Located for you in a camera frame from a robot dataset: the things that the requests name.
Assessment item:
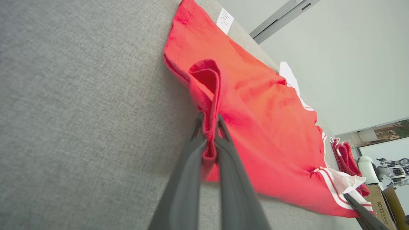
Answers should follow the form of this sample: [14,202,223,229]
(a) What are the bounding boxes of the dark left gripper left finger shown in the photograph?
[149,112,208,230]

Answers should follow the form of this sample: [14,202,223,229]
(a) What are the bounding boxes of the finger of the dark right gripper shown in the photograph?
[343,193,389,230]

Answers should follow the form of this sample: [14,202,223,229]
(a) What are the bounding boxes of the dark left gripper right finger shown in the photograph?
[214,114,272,230]

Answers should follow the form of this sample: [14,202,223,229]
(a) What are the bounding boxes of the red shorts with white stripe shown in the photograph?
[329,137,370,197]

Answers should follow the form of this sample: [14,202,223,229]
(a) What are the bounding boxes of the red shirt with white sleeves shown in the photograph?
[164,0,374,218]

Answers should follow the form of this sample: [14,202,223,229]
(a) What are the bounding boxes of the brown cardboard box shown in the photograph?
[366,183,409,230]

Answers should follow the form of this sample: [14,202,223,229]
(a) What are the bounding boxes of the white cylinder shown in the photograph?
[357,156,384,186]

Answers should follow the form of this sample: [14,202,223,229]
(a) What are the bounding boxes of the grey background machine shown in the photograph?
[375,158,409,187]

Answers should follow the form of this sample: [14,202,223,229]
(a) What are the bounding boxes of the camouflage patterned board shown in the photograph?
[351,120,409,147]

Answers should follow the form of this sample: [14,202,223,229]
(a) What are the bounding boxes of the grey metal frame post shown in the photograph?
[249,0,321,44]

